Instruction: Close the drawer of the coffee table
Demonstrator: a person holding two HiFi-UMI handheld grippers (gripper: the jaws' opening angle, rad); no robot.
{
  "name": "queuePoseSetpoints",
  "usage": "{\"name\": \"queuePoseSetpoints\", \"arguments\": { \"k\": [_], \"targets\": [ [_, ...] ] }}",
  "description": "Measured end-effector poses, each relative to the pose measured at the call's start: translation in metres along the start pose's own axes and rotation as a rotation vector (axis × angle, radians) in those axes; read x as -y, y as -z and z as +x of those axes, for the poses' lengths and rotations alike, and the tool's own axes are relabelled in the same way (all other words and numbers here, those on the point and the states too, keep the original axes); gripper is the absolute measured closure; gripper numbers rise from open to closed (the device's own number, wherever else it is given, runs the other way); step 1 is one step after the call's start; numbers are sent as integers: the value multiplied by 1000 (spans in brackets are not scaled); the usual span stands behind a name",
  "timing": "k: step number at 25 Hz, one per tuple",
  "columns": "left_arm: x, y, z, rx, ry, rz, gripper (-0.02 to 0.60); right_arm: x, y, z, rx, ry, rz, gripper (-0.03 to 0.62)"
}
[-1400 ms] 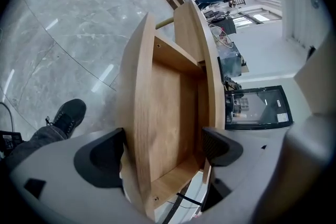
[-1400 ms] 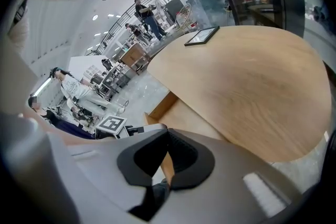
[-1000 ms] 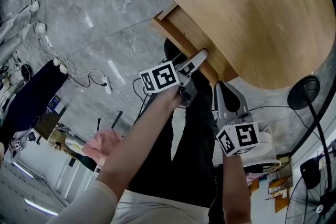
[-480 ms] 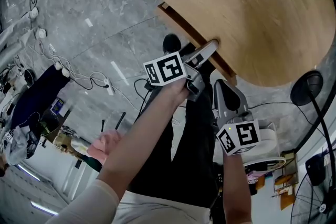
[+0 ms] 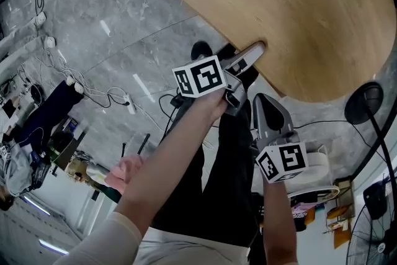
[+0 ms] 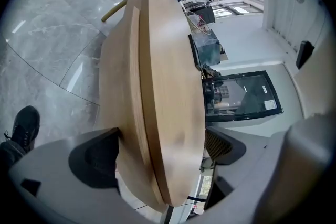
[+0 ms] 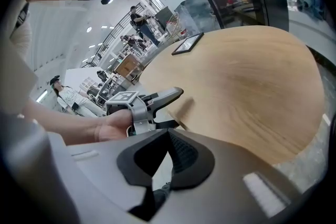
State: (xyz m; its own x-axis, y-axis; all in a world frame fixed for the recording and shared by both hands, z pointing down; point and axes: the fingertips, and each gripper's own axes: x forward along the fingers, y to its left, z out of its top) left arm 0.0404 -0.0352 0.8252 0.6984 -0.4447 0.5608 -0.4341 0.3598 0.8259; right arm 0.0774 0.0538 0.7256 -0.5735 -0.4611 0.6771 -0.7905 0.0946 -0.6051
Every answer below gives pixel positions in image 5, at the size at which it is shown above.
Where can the person's left black shoe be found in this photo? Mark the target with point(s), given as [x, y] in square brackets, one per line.
[200, 49]

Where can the person's white shirt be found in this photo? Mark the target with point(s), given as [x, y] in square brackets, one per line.
[102, 245]

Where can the person's right forearm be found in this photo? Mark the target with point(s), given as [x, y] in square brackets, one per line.
[279, 220]

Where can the black bag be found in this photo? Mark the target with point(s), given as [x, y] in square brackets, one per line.
[375, 200]

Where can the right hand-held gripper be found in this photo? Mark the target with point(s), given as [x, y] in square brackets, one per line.
[288, 158]

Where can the person's black trousers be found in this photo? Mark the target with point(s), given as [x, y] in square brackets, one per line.
[226, 180]

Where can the pink cushion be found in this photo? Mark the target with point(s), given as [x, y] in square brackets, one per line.
[124, 173]

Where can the pink book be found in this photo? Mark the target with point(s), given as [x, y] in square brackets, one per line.
[299, 211]

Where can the black standing fan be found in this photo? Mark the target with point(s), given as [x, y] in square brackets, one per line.
[363, 102]

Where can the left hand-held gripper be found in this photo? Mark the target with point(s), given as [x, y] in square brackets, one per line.
[201, 74]

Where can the white power strip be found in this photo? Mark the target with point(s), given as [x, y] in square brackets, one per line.
[129, 105]
[39, 18]

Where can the person's left forearm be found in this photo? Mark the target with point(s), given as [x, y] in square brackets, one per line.
[173, 158]

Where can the round wooden side table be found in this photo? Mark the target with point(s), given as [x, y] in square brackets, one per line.
[316, 170]

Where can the black stick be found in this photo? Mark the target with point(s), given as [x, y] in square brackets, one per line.
[144, 143]

